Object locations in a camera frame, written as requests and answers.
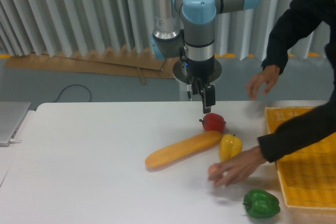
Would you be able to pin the black sleeved left forearm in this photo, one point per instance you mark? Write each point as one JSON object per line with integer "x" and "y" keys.
{"x": 298, "y": 22}

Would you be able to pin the yellow woven basket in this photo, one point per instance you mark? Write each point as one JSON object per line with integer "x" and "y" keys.
{"x": 307, "y": 176}

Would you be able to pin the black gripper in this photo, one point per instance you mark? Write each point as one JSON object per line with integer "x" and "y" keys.
{"x": 198, "y": 63}

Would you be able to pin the brown cardboard sheet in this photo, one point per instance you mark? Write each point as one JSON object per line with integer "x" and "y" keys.
{"x": 123, "y": 63}

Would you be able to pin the green bell pepper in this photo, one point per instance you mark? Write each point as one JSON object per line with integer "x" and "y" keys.
{"x": 261, "y": 204}

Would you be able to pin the grey pleated curtain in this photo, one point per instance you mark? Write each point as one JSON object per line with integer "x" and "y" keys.
{"x": 69, "y": 26}

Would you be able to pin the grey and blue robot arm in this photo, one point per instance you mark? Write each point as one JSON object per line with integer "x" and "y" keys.
{"x": 186, "y": 29}

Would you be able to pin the red bell pepper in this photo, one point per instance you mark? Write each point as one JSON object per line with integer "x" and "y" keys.
{"x": 213, "y": 122}

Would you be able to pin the long orange baguette bread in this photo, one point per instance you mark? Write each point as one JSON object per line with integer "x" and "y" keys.
{"x": 182, "y": 149}

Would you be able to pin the silver laptop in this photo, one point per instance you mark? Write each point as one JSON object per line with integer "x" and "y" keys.
{"x": 12, "y": 116}

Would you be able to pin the brown egg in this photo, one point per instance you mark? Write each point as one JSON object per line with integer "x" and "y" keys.
{"x": 214, "y": 169}

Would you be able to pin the yellow bell pepper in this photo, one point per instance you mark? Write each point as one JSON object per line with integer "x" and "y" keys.
{"x": 229, "y": 146}

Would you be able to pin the person's right hand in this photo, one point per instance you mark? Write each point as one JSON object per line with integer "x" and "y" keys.
{"x": 238, "y": 168}

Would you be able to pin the person's left hand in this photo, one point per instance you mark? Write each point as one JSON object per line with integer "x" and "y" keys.
{"x": 269, "y": 76}

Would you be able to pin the black sleeved right forearm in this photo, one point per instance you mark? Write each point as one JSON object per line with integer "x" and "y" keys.
{"x": 299, "y": 132}

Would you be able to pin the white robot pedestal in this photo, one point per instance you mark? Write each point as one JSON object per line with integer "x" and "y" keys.
{"x": 185, "y": 81}

